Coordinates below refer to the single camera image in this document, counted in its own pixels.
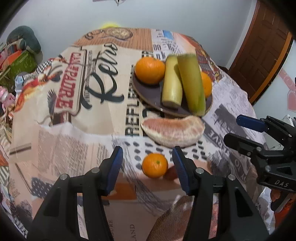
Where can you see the peeled pomelo segment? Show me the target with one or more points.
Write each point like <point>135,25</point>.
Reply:
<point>171,132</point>

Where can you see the large orange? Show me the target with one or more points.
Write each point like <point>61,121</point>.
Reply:
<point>150,70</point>
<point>207,85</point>

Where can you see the pink bunny toy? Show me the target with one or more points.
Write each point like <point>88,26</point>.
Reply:
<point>5,97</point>

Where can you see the checkered cloth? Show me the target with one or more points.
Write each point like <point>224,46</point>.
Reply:
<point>44,66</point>

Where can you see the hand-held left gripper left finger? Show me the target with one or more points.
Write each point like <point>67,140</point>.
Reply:
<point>114,169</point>

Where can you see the brown wooden door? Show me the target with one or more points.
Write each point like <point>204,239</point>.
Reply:
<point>261,46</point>

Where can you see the small orange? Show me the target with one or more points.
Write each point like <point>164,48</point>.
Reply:
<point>155,165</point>

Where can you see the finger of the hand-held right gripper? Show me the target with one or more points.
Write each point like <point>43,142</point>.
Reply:
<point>240,142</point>
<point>251,122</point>

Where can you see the brown woven cloth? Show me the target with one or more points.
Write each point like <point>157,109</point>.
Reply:
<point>171,220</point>

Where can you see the yellow foam arc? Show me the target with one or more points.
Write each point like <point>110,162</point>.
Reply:
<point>109,25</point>

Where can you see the white heart sticker wardrobe door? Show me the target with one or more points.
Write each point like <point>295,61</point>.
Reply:
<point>286,92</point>

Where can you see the grey pillow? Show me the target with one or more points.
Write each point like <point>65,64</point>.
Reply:
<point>23,37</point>

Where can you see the printed newspaper pattern tablecloth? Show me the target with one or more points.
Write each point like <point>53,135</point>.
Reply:
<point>69,139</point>

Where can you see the orange box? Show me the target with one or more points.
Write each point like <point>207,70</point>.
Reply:
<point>13,56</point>

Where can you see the dark grey round plate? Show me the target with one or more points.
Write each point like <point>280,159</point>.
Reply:
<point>150,92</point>

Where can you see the green patterned box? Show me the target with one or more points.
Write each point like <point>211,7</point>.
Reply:
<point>20,67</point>

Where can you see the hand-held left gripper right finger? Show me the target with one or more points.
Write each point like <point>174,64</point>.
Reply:
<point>181,171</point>

